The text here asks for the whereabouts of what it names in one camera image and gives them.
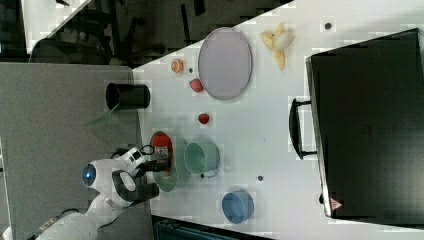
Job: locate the grey oval plate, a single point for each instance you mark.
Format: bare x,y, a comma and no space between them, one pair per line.
225,63

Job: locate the black cylinder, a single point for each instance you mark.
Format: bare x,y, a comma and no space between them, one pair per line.
145,191
127,96

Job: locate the red plush ketchup bottle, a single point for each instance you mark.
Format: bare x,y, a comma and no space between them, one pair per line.
162,145

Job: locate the green mug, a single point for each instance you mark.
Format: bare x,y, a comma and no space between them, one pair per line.
202,158

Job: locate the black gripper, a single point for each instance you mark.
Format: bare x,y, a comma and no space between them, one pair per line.
134,162

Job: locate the black cylinder lower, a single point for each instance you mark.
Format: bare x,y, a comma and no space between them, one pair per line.
145,191

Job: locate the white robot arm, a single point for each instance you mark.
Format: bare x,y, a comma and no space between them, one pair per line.
117,181

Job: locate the dark teal crate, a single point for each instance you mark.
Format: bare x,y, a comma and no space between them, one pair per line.
174,231

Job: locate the red plush strawberry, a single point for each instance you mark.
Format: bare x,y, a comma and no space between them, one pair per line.
203,118

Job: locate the pink plush fruit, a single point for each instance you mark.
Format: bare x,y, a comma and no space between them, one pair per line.
196,85

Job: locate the black cylinder upper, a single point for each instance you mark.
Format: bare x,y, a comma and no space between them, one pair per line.
127,96

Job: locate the black toaster oven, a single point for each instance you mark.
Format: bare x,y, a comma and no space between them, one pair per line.
368,117

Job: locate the blue bowl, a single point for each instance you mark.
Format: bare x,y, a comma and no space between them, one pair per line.
237,206

